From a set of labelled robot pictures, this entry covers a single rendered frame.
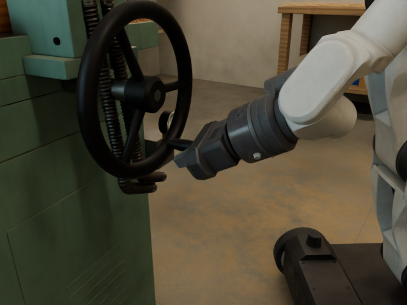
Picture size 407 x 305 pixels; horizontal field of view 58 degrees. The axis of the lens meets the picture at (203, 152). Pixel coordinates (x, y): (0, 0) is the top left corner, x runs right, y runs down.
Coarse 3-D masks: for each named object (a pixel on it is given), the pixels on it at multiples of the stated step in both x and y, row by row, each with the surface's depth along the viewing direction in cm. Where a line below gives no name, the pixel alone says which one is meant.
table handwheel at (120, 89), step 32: (96, 32) 49; (96, 64) 48; (128, 64) 56; (96, 96) 50; (128, 96) 59; (160, 96) 61; (96, 128) 51; (96, 160) 54; (128, 160) 59; (160, 160) 67
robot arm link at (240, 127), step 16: (240, 112) 53; (208, 128) 61; (224, 128) 56; (240, 128) 52; (192, 144) 59; (208, 144) 55; (224, 144) 55; (240, 144) 53; (256, 144) 52; (192, 160) 56; (208, 160) 56; (224, 160) 55; (256, 160) 55; (208, 176) 57
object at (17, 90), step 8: (112, 72) 79; (0, 80) 57; (8, 80) 58; (16, 80) 59; (24, 80) 61; (32, 80) 62; (40, 80) 63; (48, 80) 65; (56, 80) 66; (0, 88) 57; (8, 88) 58; (16, 88) 60; (24, 88) 61; (32, 88) 62; (40, 88) 64; (48, 88) 65; (56, 88) 67; (0, 96) 57; (8, 96) 59; (16, 96) 60; (24, 96) 61; (32, 96) 63; (0, 104) 58
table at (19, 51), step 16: (144, 32) 86; (0, 48) 56; (16, 48) 58; (144, 48) 87; (0, 64) 56; (16, 64) 59; (32, 64) 59; (48, 64) 57; (64, 64) 56; (112, 64) 65
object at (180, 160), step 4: (184, 152) 62; (176, 156) 64; (180, 156) 63; (184, 156) 62; (176, 160) 64; (180, 160) 63; (184, 160) 63; (176, 164) 64; (180, 164) 64; (184, 164) 63
